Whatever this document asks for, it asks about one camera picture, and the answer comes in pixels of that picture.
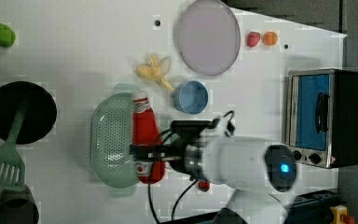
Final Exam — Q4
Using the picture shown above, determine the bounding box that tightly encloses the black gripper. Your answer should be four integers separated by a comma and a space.
130, 138, 187, 174

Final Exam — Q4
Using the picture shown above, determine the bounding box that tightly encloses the red plush ketchup bottle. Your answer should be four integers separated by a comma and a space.
132, 91, 165, 184

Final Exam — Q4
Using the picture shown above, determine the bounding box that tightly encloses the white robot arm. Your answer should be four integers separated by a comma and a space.
130, 117, 297, 224

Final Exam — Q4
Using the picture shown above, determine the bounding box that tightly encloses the green plastic strainer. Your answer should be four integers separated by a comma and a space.
89, 83, 139, 198

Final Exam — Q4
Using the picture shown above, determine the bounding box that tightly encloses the small red toy fruit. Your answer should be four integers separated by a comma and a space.
198, 181, 210, 192

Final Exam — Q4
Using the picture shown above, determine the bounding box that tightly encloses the blue cup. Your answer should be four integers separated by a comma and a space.
173, 81, 209, 115

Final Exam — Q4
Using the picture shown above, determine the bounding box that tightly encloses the yellow plush banana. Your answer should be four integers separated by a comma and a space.
136, 53, 174, 91

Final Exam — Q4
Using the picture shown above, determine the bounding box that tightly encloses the lavender round plate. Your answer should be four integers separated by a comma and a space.
176, 0, 241, 76

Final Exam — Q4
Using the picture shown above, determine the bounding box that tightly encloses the pink toy strawberry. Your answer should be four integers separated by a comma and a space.
247, 32, 261, 48

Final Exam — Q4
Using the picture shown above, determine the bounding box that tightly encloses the orange toy fruit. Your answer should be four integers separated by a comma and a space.
263, 32, 278, 46

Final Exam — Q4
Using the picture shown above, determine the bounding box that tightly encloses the silver toaster oven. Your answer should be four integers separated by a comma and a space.
285, 69, 358, 169

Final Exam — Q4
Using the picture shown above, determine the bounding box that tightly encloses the green plastic spatula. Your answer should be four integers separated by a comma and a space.
0, 105, 27, 191

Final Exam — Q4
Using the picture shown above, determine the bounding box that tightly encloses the grey cylindrical container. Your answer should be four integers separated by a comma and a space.
0, 186, 39, 224

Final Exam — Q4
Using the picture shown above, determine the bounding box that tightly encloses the black round pan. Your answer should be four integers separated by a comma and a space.
0, 81, 58, 145

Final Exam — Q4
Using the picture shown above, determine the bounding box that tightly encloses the yellow red clamp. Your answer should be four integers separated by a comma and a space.
330, 205, 356, 224

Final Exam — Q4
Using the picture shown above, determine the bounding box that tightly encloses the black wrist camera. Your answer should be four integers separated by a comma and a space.
171, 120, 213, 138

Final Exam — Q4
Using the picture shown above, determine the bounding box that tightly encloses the black cable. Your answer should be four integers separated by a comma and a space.
147, 110, 236, 224

